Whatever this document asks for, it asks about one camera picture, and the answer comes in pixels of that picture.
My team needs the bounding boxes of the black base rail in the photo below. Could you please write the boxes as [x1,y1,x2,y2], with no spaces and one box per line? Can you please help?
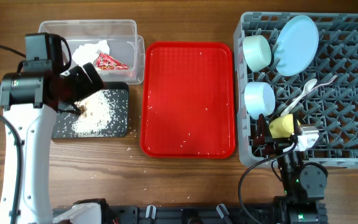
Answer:
[110,203,328,224]

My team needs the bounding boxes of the light blue bowl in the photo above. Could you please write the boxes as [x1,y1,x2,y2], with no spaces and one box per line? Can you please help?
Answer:
[244,82,275,120]

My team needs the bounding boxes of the red snack wrapper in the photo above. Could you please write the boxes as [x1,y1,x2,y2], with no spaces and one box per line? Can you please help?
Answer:
[94,52,131,71]

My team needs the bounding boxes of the white plastic fork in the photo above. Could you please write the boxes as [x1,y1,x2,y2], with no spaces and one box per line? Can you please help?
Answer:
[303,75,337,96]

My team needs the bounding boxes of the red serving tray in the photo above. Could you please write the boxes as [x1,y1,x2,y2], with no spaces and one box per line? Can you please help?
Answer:
[140,42,236,159]

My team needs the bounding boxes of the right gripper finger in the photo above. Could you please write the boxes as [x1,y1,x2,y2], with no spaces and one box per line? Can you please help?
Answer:
[254,114,271,145]
[292,113,301,128]

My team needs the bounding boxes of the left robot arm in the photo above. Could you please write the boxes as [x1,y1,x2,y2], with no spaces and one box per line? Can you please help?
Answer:
[0,33,104,223]

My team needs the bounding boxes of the yellow plastic cup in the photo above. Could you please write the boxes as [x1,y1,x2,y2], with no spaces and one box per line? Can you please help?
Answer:
[268,114,294,139]

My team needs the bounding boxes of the white plastic spoon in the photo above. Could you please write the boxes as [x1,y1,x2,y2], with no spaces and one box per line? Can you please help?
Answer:
[280,78,317,116]

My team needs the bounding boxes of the spilled rice pile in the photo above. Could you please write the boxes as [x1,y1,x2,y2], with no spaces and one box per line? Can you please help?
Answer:
[72,90,113,137]

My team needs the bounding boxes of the grey dishwasher rack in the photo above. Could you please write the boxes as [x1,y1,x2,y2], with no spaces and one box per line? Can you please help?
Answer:
[233,12,358,169]

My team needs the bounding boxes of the black plastic tray bin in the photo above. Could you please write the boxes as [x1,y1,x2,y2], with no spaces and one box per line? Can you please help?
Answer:
[52,82,129,139]

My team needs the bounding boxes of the green bowl with food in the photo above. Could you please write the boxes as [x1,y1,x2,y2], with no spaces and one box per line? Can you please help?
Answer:
[242,35,272,72]

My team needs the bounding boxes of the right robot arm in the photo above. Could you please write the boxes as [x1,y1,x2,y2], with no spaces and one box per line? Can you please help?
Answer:
[254,114,328,223]

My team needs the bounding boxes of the clear plastic waste bin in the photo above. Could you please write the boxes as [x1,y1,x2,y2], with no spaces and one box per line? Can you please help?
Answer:
[39,19,145,85]

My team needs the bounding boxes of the white napkin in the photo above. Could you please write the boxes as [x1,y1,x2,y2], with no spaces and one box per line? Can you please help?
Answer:
[72,40,110,65]

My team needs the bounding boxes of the light blue plate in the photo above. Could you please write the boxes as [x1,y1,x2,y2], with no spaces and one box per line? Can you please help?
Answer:
[273,15,319,77]

